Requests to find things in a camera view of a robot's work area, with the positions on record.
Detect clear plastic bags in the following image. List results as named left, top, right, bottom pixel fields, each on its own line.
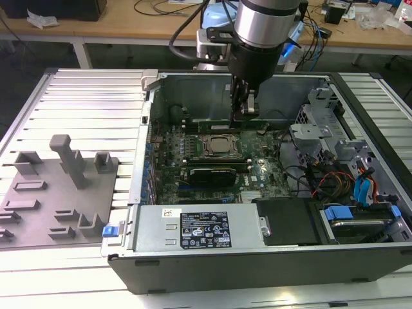
left=356, top=5, right=400, bottom=32

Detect hard disk in blue carrier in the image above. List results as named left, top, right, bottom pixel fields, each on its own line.
left=319, top=205, right=402, bottom=246

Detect blue desk cable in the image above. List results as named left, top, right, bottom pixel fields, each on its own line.
left=311, top=17, right=326, bottom=71

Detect wooden desk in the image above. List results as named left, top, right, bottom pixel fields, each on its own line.
left=0, top=0, right=412, bottom=59

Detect black RAM slot bank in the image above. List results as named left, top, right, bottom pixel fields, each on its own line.
left=181, top=156, right=252, bottom=172
left=182, top=117, right=244, bottom=135

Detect CPU in socket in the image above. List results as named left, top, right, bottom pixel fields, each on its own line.
left=198, top=133, right=245, bottom=159

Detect green RAM stick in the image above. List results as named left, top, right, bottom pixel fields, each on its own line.
left=197, top=120, right=270, bottom=134

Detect crumpled clear plastic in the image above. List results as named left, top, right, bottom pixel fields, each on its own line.
left=26, top=8, right=61, bottom=30

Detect blue flat wire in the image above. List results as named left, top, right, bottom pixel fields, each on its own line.
left=353, top=160, right=378, bottom=207

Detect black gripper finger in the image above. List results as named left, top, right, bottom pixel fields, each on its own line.
left=230, top=75, right=243, bottom=122
left=239, top=81, right=261, bottom=123

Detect grey parts rack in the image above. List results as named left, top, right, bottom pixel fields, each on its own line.
left=0, top=133, right=121, bottom=250

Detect black open PC case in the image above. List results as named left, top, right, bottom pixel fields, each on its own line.
left=99, top=69, right=412, bottom=295

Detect silver metal drive cage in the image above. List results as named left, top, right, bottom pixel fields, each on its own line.
left=288, top=86, right=378, bottom=169

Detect silver finned heatsink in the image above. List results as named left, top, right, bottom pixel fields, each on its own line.
left=239, top=189, right=265, bottom=204

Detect grey power supply with label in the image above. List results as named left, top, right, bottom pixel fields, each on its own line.
left=131, top=203, right=268, bottom=254

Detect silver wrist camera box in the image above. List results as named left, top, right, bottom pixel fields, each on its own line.
left=195, top=26, right=234, bottom=64

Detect large black box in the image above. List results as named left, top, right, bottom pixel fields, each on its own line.
left=0, top=0, right=108, bottom=22

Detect red and orange wire bundle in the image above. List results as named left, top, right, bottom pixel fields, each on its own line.
left=312, top=171, right=355, bottom=198

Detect green motherboard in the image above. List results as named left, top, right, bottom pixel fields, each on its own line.
left=146, top=118, right=292, bottom=205

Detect small black cube box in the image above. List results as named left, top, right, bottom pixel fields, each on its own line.
left=323, top=3, right=348, bottom=25

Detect black plastic shroud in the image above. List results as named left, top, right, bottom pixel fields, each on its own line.
left=251, top=197, right=323, bottom=248

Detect black graphics card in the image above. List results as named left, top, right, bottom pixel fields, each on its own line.
left=187, top=166, right=238, bottom=188

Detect black camera cable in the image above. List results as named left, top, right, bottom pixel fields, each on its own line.
left=168, top=0, right=214, bottom=62

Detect black internal cable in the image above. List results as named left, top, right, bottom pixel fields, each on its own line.
left=276, top=109, right=312, bottom=197

